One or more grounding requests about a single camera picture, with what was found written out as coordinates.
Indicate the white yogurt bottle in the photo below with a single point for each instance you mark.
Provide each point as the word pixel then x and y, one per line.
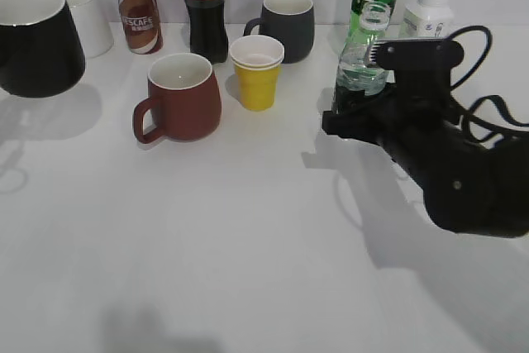
pixel 426 18

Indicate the dark grey mug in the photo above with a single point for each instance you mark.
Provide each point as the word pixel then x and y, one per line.
pixel 292 22

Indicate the black mug white interior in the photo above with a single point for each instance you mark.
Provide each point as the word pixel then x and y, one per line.
pixel 41 53

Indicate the brown Nescafe coffee bottle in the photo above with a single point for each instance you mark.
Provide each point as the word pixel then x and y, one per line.
pixel 141 26

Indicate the clear water bottle green label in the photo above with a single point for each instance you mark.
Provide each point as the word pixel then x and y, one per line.
pixel 356 81

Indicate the white ceramic mug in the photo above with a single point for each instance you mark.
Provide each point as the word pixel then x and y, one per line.
pixel 92 26

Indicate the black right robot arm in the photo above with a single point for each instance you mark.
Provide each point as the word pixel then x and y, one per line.
pixel 467 188

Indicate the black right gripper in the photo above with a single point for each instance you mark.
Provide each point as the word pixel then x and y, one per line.
pixel 398 118

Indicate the yellow paper cup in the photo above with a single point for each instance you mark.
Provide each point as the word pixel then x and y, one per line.
pixel 257 61

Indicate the cola bottle red label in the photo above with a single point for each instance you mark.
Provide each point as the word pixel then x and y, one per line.
pixel 208 36

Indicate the red mug white interior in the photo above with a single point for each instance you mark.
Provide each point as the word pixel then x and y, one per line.
pixel 183 102

